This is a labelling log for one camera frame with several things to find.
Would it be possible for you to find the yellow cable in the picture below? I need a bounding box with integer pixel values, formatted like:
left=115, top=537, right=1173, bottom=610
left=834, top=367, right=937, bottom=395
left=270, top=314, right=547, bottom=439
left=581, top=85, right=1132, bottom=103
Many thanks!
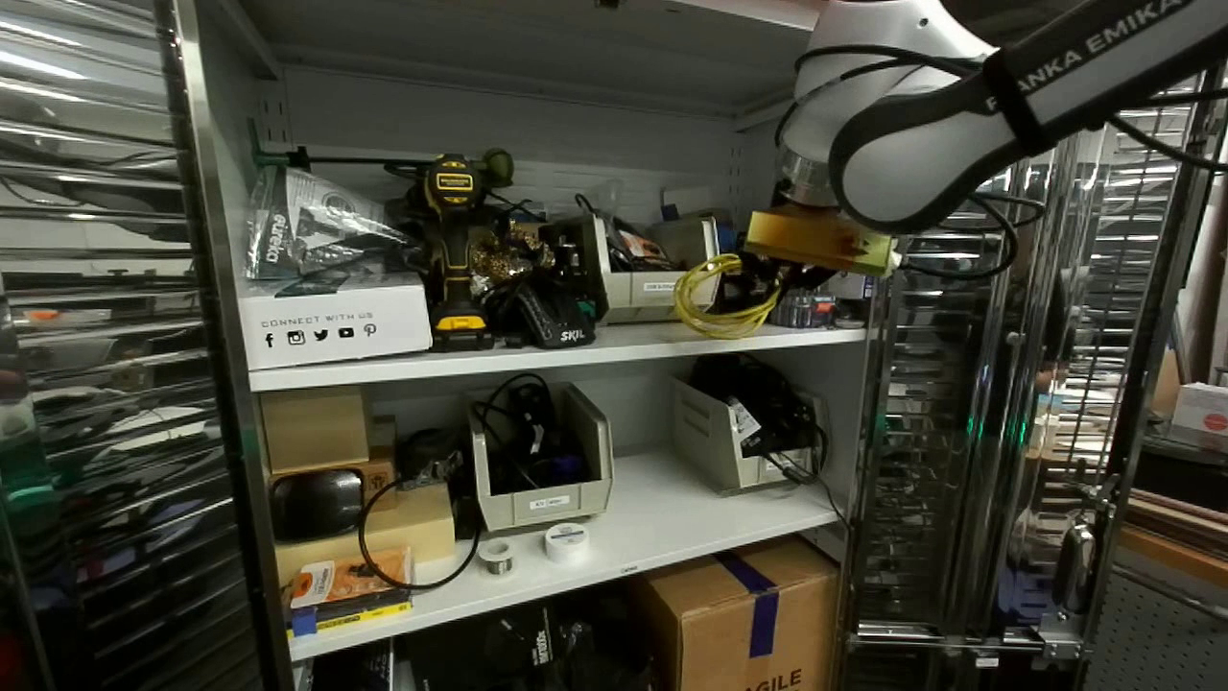
left=670, top=249, right=792, bottom=344

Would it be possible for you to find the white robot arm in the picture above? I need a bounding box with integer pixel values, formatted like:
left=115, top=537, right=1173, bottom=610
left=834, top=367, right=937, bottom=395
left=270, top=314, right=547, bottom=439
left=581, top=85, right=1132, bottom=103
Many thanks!
left=774, top=0, right=1228, bottom=236

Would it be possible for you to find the large fragile cardboard box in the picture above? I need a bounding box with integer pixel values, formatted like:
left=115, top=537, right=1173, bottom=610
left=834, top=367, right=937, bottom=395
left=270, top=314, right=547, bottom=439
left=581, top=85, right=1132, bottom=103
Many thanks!
left=630, top=537, right=840, bottom=691

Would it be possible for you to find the white printed box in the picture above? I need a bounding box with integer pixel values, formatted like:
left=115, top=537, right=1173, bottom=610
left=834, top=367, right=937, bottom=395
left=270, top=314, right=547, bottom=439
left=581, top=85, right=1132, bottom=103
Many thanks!
left=236, top=280, right=432, bottom=369

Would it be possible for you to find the cardboard box middle shelf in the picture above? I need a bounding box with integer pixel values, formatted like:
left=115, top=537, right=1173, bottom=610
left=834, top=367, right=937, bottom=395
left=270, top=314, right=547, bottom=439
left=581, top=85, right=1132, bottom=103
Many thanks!
left=262, top=390, right=368, bottom=468

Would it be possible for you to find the gray bin top shelf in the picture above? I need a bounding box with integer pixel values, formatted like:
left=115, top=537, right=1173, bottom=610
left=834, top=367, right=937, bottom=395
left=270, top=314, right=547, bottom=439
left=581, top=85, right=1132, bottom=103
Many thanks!
left=588, top=214, right=720, bottom=323

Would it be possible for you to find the gray bin shelf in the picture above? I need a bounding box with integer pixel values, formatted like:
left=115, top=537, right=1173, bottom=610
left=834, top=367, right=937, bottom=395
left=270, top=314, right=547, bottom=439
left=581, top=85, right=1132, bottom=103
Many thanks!
left=670, top=358, right=830, bottom=492
left=588, top=214, right=720, bottom=323

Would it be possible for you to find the white shelf unit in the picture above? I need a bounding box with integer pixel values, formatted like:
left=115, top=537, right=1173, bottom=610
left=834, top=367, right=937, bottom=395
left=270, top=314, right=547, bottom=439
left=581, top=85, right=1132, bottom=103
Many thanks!
left=158, top=0, right=863, bottom=691

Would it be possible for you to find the gray bin middle shelf right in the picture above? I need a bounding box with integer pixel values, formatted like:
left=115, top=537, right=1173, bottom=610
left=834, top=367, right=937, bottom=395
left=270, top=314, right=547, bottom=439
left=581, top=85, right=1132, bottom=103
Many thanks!
left=670, top=358, right=830, bottom=492

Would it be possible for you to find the yellow black power drill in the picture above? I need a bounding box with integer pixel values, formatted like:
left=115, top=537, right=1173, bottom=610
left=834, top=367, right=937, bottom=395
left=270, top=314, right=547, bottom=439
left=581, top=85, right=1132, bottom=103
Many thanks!
left=417, top=150, right=513, bottom=350

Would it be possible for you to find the white tape roll right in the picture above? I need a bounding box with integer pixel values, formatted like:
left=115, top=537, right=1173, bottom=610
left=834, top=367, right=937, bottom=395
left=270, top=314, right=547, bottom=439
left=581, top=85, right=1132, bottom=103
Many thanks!
left=542, top=524, right=588, bottom=561

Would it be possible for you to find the white tape roll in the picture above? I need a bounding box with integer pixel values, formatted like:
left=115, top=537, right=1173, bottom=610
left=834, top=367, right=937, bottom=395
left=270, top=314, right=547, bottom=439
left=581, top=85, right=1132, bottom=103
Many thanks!
left=477, top=537, right=513, bottom=576
left=542, top=524, right=588, bottom=561

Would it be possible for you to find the white tape roll left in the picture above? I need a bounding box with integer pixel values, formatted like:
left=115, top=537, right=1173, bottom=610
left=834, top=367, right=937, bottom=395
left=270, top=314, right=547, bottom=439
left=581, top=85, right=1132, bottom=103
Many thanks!
left=477, top=537, right=513, bottom=576

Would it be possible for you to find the clear plastic bag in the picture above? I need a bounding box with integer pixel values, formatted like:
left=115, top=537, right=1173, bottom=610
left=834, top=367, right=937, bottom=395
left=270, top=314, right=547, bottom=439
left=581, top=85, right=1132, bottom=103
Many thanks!
left=240, top=171, right=405, bottom=288

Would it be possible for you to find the black round device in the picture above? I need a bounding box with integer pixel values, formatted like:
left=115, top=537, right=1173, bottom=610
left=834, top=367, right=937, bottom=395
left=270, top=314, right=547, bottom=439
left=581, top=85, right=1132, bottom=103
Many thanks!
left=270, top=468, right=364, bottom=537

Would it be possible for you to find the colourful book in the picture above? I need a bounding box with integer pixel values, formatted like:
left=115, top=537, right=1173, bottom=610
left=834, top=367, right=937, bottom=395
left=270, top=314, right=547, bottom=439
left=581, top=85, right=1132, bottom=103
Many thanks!
left=285, top=551, right=416, bottom=637

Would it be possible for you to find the gray bin with cables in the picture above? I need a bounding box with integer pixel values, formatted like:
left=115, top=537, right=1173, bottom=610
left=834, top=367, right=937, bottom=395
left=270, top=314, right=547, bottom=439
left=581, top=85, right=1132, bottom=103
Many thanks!
left=468, top=373, right=614, bottom=535

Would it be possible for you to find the black cable loop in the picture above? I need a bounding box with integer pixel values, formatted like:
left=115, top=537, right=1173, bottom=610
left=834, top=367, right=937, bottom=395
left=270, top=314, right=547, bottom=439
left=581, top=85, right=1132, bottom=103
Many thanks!
left=354, top=471, right=482, bottom=594

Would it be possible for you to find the metal wire rack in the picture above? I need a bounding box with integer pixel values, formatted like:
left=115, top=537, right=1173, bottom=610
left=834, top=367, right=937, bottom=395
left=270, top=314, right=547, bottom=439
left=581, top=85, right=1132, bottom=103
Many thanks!
left=843, top=103, right=1224, bottom=689

